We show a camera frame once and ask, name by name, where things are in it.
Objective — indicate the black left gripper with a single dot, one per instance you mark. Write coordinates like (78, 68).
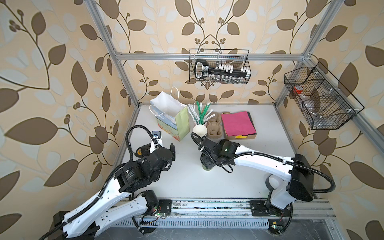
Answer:
(173, 151)

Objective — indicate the green paper coffee cup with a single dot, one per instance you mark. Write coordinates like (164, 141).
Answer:
(208, 168)

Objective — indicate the brown pulp cup carrier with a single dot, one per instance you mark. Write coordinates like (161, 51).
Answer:
(215, 128)

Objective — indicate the stack of paper cups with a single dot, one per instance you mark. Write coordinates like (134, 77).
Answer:
(200, 130)

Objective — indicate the black plastic cup lid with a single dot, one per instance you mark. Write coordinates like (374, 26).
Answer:
(205, 160)

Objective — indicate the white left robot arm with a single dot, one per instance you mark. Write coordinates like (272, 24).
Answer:
(115, 201)

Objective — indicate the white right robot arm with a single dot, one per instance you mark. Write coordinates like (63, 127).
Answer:
(289, 179)

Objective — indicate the brown cardboard napkin box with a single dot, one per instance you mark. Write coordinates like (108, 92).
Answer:
(240, 137)

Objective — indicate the green wrapped straw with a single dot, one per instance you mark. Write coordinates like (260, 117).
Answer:
(202, 110)

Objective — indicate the green white paper gift bag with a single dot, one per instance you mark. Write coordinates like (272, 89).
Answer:
(172, 116)

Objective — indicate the white wrapped straw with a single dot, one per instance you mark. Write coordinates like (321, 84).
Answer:
(193, 114)

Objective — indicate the grey tape roll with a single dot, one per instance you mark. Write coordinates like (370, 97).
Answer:
(272, 182)

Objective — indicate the black handheld tool in basket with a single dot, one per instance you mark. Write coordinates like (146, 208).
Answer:
(203, 70)

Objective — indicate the red capped clear bottle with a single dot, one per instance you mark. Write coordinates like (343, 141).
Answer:
(298, 91)

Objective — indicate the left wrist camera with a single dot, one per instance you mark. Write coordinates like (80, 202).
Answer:
(158, 136)

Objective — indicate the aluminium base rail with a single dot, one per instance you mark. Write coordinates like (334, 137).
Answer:
(317, 209)

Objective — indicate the black wire basket rear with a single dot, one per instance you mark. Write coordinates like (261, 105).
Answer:
(235, 57)

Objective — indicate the black wire basket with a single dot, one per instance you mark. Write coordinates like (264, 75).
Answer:
(235, 57)
(330, 104)

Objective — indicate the black wire basket right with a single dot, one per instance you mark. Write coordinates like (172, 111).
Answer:
(330, 104)

